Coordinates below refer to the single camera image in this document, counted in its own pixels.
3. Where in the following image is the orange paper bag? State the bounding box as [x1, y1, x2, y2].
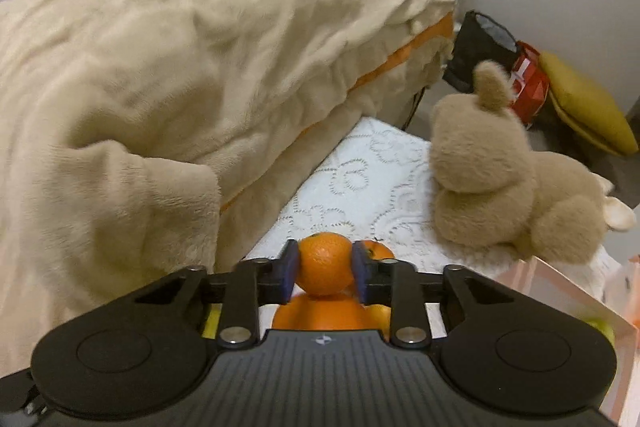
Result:
[620, 254, 640, 325]

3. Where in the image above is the brown plush toy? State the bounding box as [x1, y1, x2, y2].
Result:
[430, 60, 637, 265]

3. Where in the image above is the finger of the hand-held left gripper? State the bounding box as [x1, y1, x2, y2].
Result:
[0, 369, 48, 415]

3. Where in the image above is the large orange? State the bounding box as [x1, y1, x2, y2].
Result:
[271, 287, 392, 343]

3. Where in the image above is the beige fleece blanket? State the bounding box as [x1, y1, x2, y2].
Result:
[0, 0, 457, 380]

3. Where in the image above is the small mandarin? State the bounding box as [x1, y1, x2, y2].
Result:
[361, 241, 396, 262]
[296, 232, 357, 298]

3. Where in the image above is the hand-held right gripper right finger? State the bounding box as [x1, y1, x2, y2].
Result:
[351, 241, 521, 348]

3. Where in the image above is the pink cardboard box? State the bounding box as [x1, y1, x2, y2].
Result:
[492, 256, 640, 427]

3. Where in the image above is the white lace cloth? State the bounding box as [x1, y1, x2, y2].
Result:
[242, 117, 621, 343]

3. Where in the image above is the black bag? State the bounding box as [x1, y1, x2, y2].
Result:
[442, 10, 521, 95]

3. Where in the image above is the yellow cushion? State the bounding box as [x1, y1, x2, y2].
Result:
[537, 51, 640, 156]

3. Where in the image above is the red package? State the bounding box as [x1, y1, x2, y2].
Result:
[507, 41, 551, 130]

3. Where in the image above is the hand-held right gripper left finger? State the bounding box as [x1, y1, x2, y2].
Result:
[134, 238, 302, 348]

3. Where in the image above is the large green apple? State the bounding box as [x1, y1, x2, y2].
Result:
[582, 317, 617, 350]

